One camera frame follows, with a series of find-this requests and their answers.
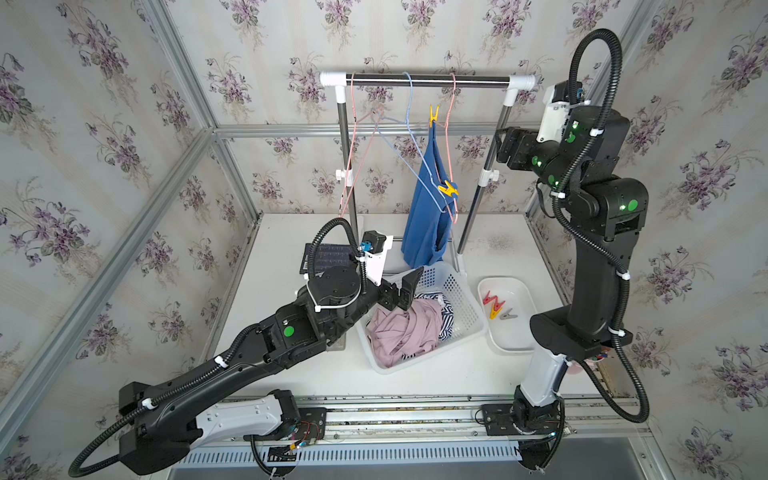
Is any yellow upper clothespin blue top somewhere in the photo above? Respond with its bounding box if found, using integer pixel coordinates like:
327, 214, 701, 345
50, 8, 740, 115
429, 105, 440, 128

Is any pink pen cup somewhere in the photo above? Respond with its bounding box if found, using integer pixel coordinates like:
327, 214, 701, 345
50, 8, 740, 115
566, 351, 608, 375

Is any grey clothespin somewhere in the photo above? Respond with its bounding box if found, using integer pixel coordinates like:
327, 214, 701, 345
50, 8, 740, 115
499, 309, 518, 320

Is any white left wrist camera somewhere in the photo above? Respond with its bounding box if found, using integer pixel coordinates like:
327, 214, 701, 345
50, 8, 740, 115
360, 230, 394, 286

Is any yellow clothespin blue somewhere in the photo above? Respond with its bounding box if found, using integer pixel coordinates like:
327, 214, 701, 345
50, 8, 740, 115
429, 105, 440, 128
438, 180, 460, 198

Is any white metal clothes rack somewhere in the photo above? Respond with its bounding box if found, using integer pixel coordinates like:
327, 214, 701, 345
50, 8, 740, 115
319, 71, 535, 275

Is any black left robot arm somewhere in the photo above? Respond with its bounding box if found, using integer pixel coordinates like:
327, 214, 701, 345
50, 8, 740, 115
68, 217, 424, 478

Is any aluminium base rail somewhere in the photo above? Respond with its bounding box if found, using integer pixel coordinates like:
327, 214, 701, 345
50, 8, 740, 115
155, 392, 649, 469

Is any pink tank top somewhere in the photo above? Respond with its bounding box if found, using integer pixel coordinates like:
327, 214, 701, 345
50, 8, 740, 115
365, 298, 443, 368

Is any red clothespin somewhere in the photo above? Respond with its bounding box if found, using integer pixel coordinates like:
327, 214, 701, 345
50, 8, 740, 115
483, 292, 503, 310
483, 291, 498, 305

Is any pink wire hanger striped top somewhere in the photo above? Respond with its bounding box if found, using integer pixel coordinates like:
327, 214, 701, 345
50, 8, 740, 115
336, 73, 371, 220

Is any light blue wire hanger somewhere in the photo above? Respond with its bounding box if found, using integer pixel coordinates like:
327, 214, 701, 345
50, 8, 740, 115
370, 71, 448, 214

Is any grey rectangular sponge pad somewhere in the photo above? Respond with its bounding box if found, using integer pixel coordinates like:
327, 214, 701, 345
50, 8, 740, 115
327, 334, 347, 352

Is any blue white striped tank top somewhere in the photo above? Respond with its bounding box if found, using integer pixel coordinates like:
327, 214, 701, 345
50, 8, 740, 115
398, 292, 454, 360

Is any pink wire hanger blue top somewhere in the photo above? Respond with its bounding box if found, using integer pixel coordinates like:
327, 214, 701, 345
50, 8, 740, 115
442, 73, 460, 226

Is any white perforated plastic basket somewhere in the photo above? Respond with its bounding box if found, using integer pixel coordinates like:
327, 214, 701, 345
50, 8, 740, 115
356, 262, 488, 374

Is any white plastic tray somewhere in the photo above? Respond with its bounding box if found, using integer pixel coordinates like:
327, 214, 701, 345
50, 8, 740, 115
477, 277, 536, 355

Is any yellow lower clothespin blue top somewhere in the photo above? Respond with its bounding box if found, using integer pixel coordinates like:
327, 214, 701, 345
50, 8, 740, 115
438, 180, 460, 198

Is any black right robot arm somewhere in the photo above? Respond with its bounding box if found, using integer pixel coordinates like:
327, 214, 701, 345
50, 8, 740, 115
494, 28, 650, 433

